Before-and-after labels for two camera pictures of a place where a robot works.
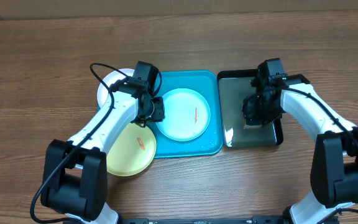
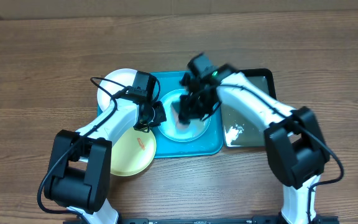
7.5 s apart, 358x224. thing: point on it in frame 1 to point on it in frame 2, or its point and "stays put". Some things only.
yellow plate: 132,152 stays put
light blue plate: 187,115 stays put
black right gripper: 257,109 to 192,104
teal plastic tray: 209,83 stays put
